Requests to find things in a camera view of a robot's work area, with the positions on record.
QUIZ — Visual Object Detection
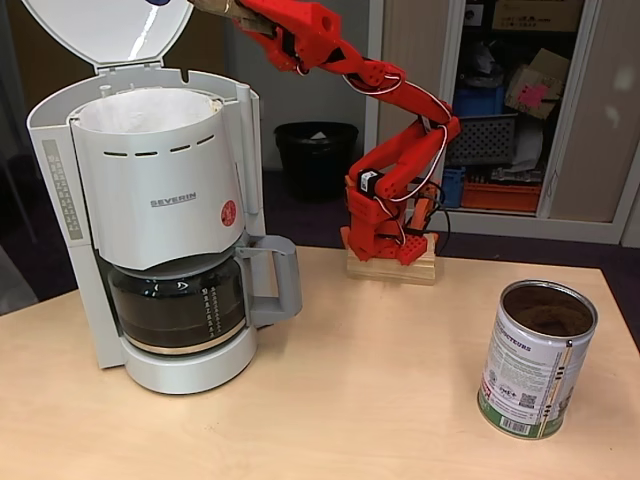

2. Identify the small blue plastic crate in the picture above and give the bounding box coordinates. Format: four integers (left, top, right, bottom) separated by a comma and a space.
442, 167, 467, 209

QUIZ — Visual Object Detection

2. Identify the white paper coffee filter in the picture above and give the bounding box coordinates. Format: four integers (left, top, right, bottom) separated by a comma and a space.
79, 87, 216, 136

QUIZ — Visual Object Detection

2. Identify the grey perforated crate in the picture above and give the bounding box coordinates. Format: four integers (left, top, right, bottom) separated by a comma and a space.
458, 113, 519, 167

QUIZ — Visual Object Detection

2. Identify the white green coffee tin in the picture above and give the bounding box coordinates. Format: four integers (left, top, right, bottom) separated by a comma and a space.
477, 279, 599, 441

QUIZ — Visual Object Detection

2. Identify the cardboard box pink sticker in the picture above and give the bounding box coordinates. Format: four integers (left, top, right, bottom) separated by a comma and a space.
503, 47, 572, 120

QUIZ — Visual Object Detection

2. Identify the glass carafe grey handle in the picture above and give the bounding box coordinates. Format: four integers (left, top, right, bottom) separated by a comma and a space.
106, 234, 304, 359

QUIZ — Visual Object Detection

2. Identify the blue scoop with taped handle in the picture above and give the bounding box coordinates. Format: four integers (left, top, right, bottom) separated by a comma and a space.
147, 0, 277, 36

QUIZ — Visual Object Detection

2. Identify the plain brown cardboard box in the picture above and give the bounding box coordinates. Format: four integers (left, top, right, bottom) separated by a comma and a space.
492, 0, 585, 32

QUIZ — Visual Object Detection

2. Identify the black crumpled bag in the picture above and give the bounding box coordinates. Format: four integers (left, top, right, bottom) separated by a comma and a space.
457, 39, 506, 91

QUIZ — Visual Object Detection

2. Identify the grey tambour door cabinet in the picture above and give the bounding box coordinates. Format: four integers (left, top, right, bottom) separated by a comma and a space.
366, 0, 640, 246

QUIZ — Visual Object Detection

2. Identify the orange printed clamp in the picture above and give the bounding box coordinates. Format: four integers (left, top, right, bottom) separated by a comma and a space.
409, 187, 436, 236

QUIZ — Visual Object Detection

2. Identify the black power cable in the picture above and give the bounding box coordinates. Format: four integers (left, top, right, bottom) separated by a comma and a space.
404, 179, 452, 256

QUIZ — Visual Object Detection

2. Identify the white servo cable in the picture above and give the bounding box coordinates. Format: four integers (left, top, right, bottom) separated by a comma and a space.
297, 62, 406, 96
369, 99, 450, 236

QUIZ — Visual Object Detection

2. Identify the white drip coffee maker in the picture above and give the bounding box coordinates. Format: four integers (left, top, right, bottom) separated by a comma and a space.
19, 0, 264, 396

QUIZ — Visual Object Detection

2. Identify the large blue plastic crate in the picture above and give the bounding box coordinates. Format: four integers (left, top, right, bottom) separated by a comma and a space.
452, 87, 503, 120

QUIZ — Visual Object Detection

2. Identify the white plastic bag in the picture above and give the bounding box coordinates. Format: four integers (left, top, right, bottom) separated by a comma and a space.
512, 122, 545, 170

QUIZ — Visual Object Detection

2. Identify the orange plastic crate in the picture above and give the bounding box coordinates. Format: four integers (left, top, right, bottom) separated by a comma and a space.
462, 180, 542, 211

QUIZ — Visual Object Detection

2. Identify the brown ground coffee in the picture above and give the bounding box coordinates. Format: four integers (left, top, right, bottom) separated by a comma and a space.
502, 287, 596, 336

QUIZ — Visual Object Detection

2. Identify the light wooden base block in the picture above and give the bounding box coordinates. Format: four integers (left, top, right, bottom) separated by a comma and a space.
346, 247, 438, 286

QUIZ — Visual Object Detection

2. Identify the black waste bin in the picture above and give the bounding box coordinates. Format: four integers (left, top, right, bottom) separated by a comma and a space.
273, 121, 360, 204

